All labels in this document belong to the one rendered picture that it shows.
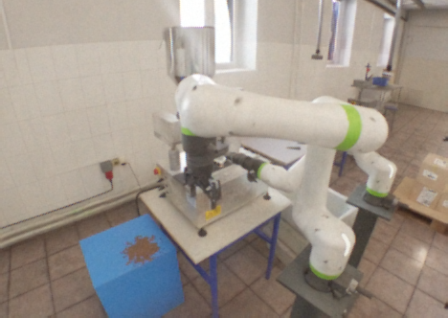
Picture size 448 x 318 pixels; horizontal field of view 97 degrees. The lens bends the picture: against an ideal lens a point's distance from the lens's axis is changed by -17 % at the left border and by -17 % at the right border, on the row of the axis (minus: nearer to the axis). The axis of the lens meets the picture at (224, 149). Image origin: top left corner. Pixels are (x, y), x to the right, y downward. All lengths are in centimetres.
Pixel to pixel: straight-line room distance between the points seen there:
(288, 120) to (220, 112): 15
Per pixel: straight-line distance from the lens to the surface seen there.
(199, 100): 42
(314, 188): 87
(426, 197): 333
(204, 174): 63
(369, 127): 62
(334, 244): 83
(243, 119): 44
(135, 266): 149
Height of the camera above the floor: 171
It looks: 24 degrees down
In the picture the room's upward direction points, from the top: straight up
